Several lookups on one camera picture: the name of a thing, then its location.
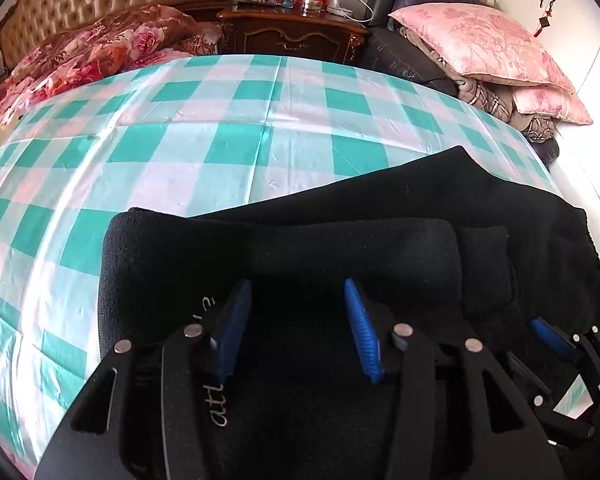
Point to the white power strip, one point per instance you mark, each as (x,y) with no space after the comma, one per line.
(339,4)

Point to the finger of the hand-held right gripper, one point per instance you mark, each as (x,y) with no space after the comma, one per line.
(550,340)
(527,375)

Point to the black leather sofa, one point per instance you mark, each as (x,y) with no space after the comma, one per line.
(405,52)

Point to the green white checked sheet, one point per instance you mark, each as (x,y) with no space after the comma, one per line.
(180,135)

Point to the round metal tin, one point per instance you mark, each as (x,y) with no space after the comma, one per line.
(311,6)

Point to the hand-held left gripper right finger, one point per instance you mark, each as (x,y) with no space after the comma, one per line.
(362,330)

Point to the black pants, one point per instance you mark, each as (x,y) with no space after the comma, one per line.
(330,240)

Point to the red tassel ornament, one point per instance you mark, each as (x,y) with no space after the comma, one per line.
(543,22)

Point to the red floral quilt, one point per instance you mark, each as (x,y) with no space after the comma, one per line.
(105,40)

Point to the large pink floral pillow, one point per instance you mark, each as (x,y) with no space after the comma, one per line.
(480,45)

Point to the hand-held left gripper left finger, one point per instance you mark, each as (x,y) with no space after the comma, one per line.
(232,330)

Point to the white wardrobe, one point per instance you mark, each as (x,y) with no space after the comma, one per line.
(580,35)

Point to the dark wooden nightstand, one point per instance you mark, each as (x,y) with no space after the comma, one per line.
(290,35)

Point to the folded plaid blanket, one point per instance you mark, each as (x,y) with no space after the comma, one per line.
(485,99)

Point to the small pink floral pillow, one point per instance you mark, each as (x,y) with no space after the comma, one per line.
(550,107)

